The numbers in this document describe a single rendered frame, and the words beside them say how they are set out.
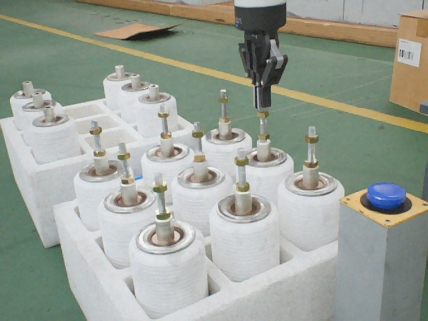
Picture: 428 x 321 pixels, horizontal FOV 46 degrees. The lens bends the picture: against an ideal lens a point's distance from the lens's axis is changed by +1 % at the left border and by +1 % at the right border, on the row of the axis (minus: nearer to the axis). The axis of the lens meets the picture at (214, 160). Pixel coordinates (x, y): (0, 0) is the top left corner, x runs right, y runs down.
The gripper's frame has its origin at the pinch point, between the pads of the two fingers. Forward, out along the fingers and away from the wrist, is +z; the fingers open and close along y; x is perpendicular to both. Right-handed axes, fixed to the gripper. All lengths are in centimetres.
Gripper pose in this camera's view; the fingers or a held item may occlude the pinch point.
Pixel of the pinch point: (262, 97)
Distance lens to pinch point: 79.9
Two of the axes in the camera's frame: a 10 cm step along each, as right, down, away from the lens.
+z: 0.6, 9.1, 4.2
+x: 9.3, -2.0, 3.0
